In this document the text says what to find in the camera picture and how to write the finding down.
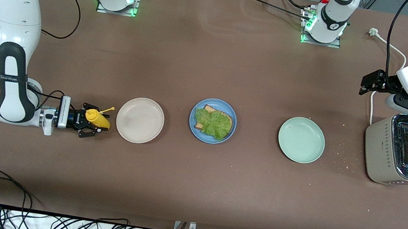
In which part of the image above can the black base cable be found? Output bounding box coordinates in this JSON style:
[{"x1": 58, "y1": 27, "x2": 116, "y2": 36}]
[{"x1": 241, "y1": 0, "x2": 314, "y2": 22}]

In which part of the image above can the beige silver toaster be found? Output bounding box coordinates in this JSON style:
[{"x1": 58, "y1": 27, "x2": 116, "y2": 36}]
[{"x1": 358, "y1": 109, "x2": 408, "y2": 192}]

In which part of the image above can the brown bread slice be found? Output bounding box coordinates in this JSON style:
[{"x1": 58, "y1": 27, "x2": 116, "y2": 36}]
[{"x1": 193, "y1": 103, "x2": 235, "y2": 140}]

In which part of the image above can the green lettuce leaf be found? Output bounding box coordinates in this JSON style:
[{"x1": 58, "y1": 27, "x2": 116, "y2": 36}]
[{"x1": 191, "y1": 106, "x2": 233, "y2": 142}]

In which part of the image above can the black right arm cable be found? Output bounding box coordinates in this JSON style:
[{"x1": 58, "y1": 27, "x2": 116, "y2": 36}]
[{"x1": 31, "y1": 0, "x2": 83, "y2": 113}]

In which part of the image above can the light green round plate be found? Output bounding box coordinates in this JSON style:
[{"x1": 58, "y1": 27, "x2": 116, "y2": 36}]
[{"x1": 275, "y1": 114, "x2": 329, "y2": 166}]

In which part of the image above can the yellow mustard squeeze bottle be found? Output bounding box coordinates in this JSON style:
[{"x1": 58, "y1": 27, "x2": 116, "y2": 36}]
[{"x1": 83, "y1": 103, "x2": 115, "y2": 132}]

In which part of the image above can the blue round plate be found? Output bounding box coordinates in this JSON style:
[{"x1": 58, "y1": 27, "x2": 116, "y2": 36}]
[{"x1": 186, "y1": 96, "x2": 240, "y2": 147}]

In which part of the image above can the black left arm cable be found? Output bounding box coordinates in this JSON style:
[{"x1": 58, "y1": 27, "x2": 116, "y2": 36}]
[{"x1": 382, "y1": 0, "x2": 408, "y2": 78}]

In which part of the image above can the white power cord plug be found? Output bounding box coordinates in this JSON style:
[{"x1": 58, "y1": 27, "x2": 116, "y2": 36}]
[{"x1": 358, "y1": 28, "x2": 408, "y2": 129}]

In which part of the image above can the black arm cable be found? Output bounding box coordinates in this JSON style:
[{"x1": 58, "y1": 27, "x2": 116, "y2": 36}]
[
  {"x1": 382, "y1": 0, "x2": 408, "y2": 78},
  {"x1": 31, "y1": 0, "x2": 83, "y2": 113}
]

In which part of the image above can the beige round plate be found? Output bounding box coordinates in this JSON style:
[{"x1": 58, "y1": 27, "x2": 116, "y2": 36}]
[{"x1": 113, "y1": 95, "x2": 168, "y2": 147}]

